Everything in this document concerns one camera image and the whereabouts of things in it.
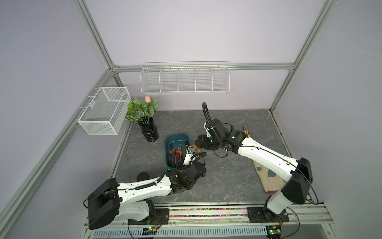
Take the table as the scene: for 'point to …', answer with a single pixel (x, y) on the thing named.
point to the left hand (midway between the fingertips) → (189, 157)
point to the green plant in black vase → (141, 111)
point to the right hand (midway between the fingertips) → (197, 142)
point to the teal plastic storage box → (175, 146)
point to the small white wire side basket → (107, 111)
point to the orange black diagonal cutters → (180, 152)
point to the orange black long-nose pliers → (171, 150)
